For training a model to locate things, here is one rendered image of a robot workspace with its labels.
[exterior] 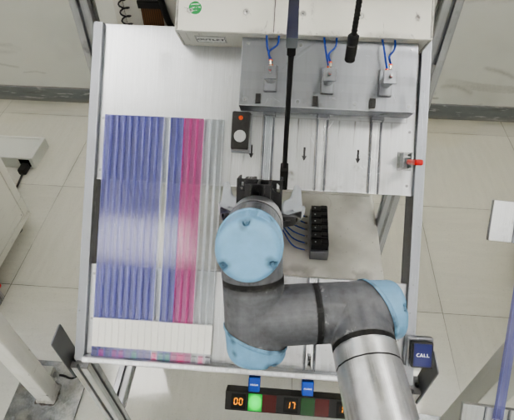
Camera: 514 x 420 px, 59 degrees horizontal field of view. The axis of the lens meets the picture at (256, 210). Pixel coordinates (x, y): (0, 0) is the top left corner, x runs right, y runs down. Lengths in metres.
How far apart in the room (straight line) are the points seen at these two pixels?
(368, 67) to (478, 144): 1.99
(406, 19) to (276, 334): 0.65
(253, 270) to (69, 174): 2.17
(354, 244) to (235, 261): 0.86
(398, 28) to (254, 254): 0.60
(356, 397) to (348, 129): 0.60
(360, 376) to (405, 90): 0.59
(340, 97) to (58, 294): 1.53
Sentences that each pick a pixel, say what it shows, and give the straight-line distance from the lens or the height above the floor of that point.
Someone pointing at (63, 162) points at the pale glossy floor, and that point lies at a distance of 2.70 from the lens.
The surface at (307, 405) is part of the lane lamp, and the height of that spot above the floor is 0.66.
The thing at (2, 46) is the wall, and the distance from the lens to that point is 3.15.
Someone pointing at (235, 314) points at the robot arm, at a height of 1.16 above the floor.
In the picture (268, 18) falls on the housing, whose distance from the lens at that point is 0.95.
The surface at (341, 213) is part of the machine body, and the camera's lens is 1.40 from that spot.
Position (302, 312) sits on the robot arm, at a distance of 0.55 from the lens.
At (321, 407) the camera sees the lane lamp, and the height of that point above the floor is 0.66.
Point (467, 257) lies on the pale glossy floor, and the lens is 2.25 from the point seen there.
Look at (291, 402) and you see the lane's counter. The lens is 1.04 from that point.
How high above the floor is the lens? 1.64
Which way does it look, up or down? 47 degrees down
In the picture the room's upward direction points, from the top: straight up
